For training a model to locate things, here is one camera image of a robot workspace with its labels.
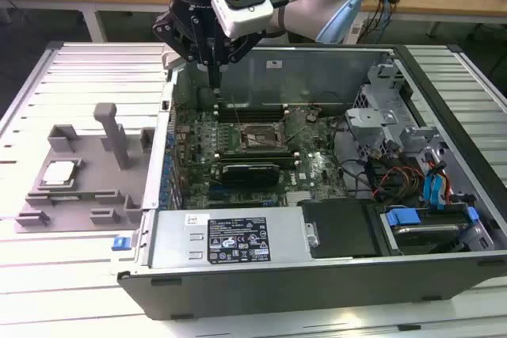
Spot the blue hanging cable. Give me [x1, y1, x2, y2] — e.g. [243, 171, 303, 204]
[371, 0, 394, 44]

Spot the silver metal drive cage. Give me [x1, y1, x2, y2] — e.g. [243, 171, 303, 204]
[343, 56, 449, 165]

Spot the grey power supply unit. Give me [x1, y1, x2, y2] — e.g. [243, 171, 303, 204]
[148, 209, 312, 270]

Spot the silver square CPU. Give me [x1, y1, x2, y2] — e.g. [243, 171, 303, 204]
[42, 162, 77, 188]

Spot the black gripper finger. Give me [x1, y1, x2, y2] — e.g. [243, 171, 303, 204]
[152, 12, 215, 90]
[214, 35, 259, 90]

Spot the green motherboard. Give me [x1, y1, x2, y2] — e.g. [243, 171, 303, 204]
[170, 103, 350, 210]

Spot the black open PC case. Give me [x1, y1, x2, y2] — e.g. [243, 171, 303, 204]
[117, 43, 507, 321]

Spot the grey plastic parts rack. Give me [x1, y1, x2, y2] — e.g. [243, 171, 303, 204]
[13, 102, 158, 234]

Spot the black graphics card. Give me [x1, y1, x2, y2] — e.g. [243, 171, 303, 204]
[215, 161, 280, 187]

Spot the hard disk in blue carrier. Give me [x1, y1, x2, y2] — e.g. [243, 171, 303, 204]
[379, 206, 478, 256]

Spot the silver chipset heatsink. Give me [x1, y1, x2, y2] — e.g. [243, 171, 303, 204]
[286, 191, 313, 207]

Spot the black plastic air shroud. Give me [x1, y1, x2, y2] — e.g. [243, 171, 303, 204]
[296, 197, 382, 260]

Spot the CPU socket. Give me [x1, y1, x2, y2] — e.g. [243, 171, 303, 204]
[236, 120, 285, 153]

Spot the blue flat data wire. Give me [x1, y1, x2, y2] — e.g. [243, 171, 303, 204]
[422, 158, 449, 213]

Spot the yellow red black wire bundle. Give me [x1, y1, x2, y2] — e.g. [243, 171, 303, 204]
[371, 154, 425, 201]

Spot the black RAM slot bank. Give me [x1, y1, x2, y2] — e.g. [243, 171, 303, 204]
[215, 149, 299, 169]
[212, 103, 289, 123]

